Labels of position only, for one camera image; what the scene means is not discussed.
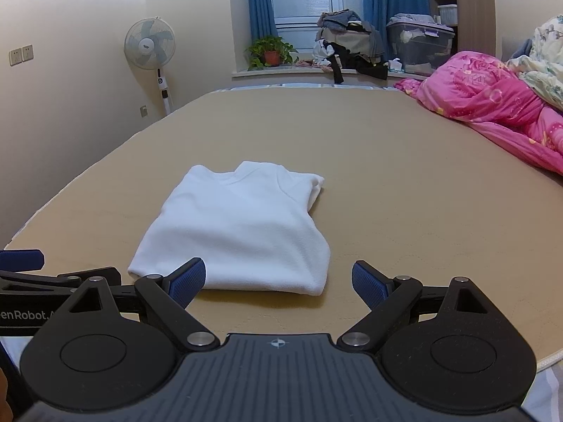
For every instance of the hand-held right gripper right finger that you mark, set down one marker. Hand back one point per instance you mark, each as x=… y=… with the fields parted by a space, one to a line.
x=368 y=285

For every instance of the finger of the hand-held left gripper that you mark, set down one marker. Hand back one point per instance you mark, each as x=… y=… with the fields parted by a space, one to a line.
x=96 y=274
x=22 y=259

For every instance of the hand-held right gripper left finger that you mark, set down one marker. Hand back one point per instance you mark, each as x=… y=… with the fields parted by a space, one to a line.
x=190 y=279

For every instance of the white small shirt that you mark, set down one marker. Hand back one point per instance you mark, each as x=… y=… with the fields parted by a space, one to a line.
x=246 y=228

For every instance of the pile of dark clothes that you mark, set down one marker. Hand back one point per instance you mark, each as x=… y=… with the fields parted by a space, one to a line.
x=347 y=37

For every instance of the beige bed mat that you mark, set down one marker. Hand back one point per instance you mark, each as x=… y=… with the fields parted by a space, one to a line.
x=396 y=211

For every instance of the light bed sheet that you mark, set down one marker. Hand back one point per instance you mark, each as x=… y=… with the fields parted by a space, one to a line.
x=547 y=387

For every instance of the tissue pack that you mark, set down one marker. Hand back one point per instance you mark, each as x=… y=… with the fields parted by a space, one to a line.
x=395 y=66

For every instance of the pink floral quilt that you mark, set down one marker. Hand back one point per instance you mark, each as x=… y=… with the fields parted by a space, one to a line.
x=488 y=92

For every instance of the pink cloth on sill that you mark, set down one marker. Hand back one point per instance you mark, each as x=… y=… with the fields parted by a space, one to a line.
x=310 y=65

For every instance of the white standing fan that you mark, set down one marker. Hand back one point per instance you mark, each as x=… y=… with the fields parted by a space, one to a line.
x=149 y=46

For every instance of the potted green plant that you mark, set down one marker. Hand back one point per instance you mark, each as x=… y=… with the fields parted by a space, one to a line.
x=270 y=52

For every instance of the clear plastic storage box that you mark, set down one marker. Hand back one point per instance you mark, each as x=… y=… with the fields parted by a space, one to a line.
x=420 y=46

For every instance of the white shelf basket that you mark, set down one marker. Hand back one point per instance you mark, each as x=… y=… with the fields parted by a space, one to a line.
x=447 y=14

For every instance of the pale floral quilt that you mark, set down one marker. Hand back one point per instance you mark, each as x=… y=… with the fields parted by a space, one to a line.
x=545 y=61

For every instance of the wooden shelf unit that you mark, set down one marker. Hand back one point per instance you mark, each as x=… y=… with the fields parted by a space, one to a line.
x=475 y=4

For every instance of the small low wall socket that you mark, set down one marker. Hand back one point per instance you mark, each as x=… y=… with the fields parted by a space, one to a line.
x=143 y=111

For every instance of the white wall socket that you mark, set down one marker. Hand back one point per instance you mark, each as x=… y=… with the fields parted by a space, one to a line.
x=15 y=56
x=27 y=53

